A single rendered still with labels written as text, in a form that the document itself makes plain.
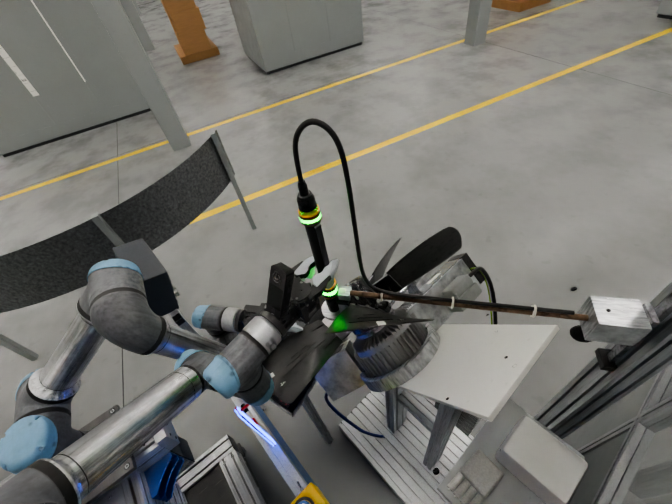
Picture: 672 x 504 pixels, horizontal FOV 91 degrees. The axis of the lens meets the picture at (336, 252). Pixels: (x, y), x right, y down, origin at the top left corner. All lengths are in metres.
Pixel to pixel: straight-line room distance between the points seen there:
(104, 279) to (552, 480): 1.20
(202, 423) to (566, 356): 2.22
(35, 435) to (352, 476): 1.42
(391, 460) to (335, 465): 0.31
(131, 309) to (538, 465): 1.08
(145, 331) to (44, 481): 0.34
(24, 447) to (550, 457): 1.30
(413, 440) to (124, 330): 1.54
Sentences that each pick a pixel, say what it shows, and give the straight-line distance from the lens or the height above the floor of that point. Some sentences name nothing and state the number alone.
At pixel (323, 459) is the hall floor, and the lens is 2.10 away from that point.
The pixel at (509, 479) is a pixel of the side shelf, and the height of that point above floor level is 0.86.
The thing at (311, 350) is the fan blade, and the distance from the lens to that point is 0.96.
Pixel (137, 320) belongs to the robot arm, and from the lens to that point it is 0.88.
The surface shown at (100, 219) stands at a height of 0.94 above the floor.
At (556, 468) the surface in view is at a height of 0.97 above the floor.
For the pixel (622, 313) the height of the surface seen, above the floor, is 1.39.
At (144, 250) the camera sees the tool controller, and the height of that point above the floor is 1.23.
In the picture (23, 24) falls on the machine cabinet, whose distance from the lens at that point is 6.55.
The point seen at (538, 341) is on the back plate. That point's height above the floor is 1.35.
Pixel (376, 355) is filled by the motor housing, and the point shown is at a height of 1.16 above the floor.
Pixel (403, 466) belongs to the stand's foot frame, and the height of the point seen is 0.08.
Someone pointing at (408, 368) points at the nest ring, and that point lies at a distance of 0.96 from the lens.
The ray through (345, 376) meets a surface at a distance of 1.11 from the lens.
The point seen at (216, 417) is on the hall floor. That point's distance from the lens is 2.35.
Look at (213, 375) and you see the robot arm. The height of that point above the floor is 1.48.
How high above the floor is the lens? 2.04
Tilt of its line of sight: 47 degrees down
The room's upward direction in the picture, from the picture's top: 11 degrees counter-clockwise
